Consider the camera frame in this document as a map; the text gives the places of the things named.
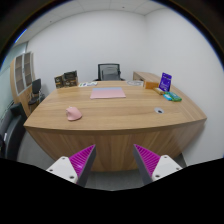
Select papers on desk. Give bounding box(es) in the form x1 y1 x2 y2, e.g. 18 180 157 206
78 81 98 87

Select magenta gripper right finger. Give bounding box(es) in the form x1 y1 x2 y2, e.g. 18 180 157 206
133 144 182 185

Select desk cable grommet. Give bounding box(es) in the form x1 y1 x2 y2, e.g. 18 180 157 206
154 107 164 114

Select pink computer mouse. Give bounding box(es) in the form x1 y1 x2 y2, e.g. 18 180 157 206
66 107 82 121

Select wooden bookshelf cabinet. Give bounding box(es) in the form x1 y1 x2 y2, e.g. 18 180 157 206
10 52 39 117

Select green flat pack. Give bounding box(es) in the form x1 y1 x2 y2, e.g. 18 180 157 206
168 92 182 102

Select orange box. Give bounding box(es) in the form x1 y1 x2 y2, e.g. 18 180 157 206
144 81 159 89

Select dark box on desk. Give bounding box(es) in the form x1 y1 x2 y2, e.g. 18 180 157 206
64 71 78 87

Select yellow small box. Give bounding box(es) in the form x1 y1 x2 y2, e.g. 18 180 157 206
153 88 165 95

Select wooden side cabinet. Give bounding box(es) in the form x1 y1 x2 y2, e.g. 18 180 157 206
133 71 160 83

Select white leaflet right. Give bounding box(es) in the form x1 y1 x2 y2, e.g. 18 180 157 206
126 80 144 86

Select blue small pack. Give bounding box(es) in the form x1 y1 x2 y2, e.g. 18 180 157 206
163 94 172 101

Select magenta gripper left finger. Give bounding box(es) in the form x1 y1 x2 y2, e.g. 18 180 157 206
47 145 96 187

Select black armchair front left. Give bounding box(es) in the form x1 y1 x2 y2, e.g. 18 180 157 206
0 103 27 161

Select black chair at left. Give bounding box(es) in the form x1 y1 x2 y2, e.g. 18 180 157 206
28 79 45 106

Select small brown box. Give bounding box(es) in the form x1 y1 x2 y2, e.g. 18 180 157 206
54 75 64 88

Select purple standing card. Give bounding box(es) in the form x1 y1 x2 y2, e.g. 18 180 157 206
159 73 172 92

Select large wooden office desk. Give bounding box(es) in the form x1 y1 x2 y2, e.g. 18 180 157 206
25 82 206 171

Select black mesh office chair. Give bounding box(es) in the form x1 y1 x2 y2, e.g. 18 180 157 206
96 63 123 81

